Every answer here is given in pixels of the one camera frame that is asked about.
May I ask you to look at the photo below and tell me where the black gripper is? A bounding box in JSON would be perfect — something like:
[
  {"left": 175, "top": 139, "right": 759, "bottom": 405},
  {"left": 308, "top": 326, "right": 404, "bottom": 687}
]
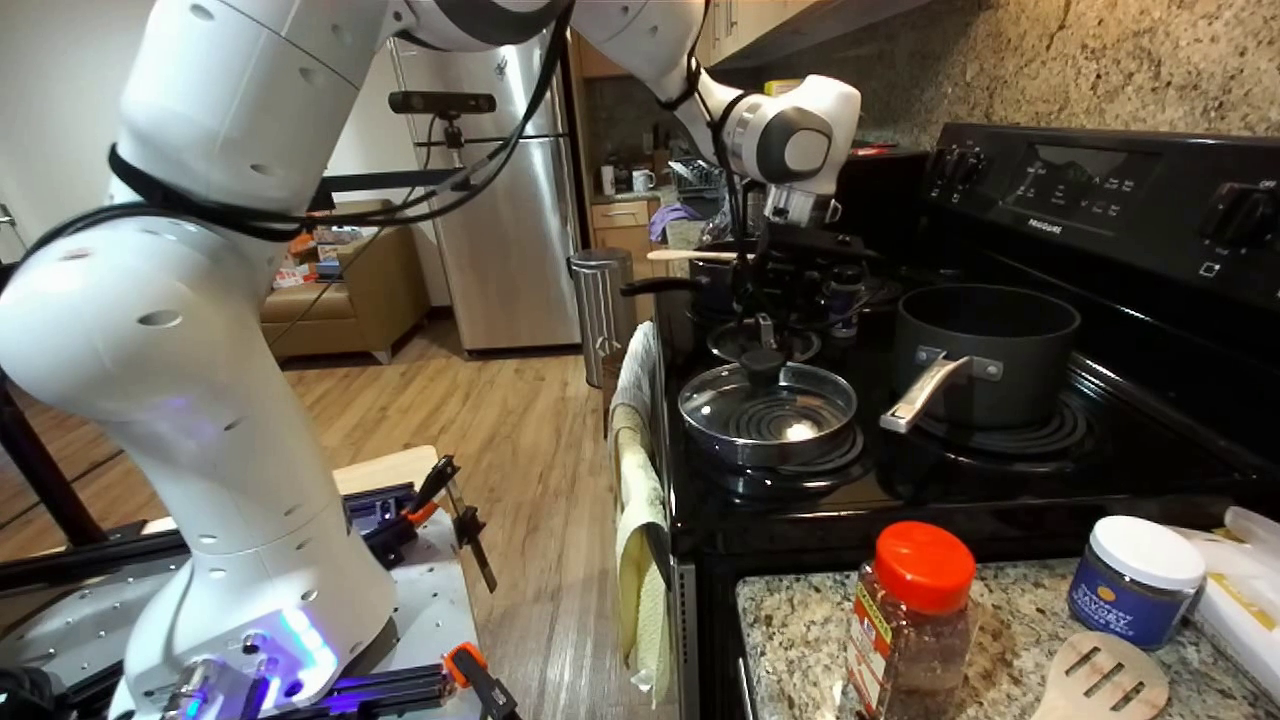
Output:
[{"left": 727, "top": 197, "right": 845, "bottom": 335}]

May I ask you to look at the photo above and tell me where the small glass lid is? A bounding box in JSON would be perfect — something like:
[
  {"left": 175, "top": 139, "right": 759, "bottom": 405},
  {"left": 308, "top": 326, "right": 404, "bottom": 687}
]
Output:
[{"left": 703, "top": 315, "right": 829, "bottom": 368}]

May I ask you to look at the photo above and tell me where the dark bottle with blue label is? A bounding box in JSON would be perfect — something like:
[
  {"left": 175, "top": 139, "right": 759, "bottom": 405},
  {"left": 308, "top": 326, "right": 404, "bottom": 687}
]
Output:
[{"left": 818, "top": 264, "right": 870, "bottom": 345}]

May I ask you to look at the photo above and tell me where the black frying pan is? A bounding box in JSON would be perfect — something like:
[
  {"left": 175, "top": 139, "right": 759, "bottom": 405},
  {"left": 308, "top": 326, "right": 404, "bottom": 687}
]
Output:
[{"left": 617, "top": 251, "right": 810, "bottom": 326}]

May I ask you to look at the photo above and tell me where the large glass lid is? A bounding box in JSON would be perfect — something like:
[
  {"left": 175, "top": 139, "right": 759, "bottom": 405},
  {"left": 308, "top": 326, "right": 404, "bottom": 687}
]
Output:
[{"left": 670, "top": 346, "right": 864, "bottom": 477}]

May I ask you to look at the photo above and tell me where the clear plastic bag clutter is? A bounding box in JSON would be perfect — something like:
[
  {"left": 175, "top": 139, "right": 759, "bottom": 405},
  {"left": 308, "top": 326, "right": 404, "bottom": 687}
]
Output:
[{"left": 649, "top": 144, "right": 735, "bottom": 246}]

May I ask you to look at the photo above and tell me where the black countertop appliance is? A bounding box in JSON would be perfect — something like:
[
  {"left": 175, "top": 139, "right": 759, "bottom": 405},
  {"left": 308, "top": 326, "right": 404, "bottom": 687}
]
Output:
[{"left": 837, "top": 148, "right": 933, "bottom": 273}]

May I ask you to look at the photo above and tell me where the stainless steel fridge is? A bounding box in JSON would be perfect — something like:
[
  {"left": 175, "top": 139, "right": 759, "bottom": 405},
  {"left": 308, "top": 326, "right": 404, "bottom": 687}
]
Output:
[{"left": 391, "top": 37, "right": 587, "bottom": 358}]

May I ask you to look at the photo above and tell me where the cream dish towel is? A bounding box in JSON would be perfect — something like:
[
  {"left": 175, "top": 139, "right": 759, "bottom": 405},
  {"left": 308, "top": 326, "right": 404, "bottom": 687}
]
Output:
[{"left": 603, "top": 315, "right": 682, "bottom": 713}]

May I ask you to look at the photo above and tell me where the steel range hood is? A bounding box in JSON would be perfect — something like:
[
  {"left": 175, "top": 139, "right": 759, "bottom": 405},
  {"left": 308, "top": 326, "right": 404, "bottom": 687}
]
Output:
[{"left": 724, "top": 0, "right": 939, "bottom": 78}]

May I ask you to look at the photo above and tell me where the spice jar with orange lid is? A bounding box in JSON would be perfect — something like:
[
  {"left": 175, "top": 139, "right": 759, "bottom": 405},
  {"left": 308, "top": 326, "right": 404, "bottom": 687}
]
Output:
[{"left": 841, "top": 516, "right": 984, "bottom": 720}]

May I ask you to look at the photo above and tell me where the black and orange clamp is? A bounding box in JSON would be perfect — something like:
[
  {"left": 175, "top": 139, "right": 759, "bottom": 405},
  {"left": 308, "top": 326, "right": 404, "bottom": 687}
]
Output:
[
  {"left": 329, "top": 635, "right": 527, "bottom": 720},
  {"left": 335, "top": 452, "right": 504, "bottom": 601}
]

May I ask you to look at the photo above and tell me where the black electric stove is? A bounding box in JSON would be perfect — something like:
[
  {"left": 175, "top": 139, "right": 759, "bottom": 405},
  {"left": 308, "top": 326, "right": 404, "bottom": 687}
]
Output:
[{"left": 659, "top": 118, "right": 1280, "bottom": 720}]

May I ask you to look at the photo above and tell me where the brown sofa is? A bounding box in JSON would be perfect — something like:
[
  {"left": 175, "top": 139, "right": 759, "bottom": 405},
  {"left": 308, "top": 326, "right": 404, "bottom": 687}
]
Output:
[{"left": 254, "top": 197, "right": 435, "bottom": 368}]

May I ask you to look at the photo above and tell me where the blue jar with white lid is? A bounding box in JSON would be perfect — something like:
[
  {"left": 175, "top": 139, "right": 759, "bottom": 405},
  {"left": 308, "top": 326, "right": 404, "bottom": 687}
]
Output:
[{"left": 1063, "top": 511, "right": 1213, "bottom": 655}]

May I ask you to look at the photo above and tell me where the orange item on sofa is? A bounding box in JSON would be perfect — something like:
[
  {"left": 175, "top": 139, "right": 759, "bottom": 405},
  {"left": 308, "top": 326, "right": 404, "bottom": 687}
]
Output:
[{"left": 276, "top": 217, "right": 330, "bottom": 264}]

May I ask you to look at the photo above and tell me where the wooden slotted spatula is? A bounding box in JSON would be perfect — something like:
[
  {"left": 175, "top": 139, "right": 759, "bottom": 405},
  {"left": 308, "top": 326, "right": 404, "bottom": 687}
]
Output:
[{"left": 1024, "top": 627, "right": 1175, "bottom": 720}]

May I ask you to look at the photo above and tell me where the white plastic packaging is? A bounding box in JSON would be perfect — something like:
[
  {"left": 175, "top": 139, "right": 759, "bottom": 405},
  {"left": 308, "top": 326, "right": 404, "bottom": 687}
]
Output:
[{"left": 1180, "top": 500, "right": 1280, "bottom": 704}]

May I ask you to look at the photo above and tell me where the wooden utensil handle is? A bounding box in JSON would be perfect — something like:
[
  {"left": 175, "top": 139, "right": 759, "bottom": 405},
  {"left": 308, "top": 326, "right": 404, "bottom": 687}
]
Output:
[{"left": 643, "top": 242, "right": 776, "bottom": 273}]

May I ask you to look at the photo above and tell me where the dark pot with metal handle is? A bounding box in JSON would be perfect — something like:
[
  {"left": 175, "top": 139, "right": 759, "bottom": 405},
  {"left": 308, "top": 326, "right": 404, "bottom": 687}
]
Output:
[{"left": 876, "top": 278, "right": 1089, "bottom": 439}]

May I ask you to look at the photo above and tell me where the light wood wall cabinet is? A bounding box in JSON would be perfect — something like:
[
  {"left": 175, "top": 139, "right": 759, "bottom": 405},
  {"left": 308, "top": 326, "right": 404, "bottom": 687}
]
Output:
[{"left": 695, "top": 0, "right": 805, "bottom": 70}]

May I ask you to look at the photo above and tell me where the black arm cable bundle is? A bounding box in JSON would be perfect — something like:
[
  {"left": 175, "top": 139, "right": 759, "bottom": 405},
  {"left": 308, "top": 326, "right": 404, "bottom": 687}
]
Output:
[{"left": 0, "top": 0, "right": 578, "bottom": 273}]

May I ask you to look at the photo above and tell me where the black stereo camera bar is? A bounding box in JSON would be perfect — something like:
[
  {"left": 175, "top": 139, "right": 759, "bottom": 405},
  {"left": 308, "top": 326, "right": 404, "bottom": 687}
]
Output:
[{"left": 383, "top": 83, "right": 498, "bottom": 118}]

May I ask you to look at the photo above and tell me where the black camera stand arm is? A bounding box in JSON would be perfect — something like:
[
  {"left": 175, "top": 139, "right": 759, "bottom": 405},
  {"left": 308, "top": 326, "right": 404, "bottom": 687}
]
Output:
[{"left": 312, "top": 115, "right": 478, "bottom": 217}]

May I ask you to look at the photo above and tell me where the grey metal robot base plate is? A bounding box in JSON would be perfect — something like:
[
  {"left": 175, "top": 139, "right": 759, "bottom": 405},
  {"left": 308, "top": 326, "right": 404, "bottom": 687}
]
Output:
[{"left": 0, "top": 444, "right": 489, "bottom": 720}]

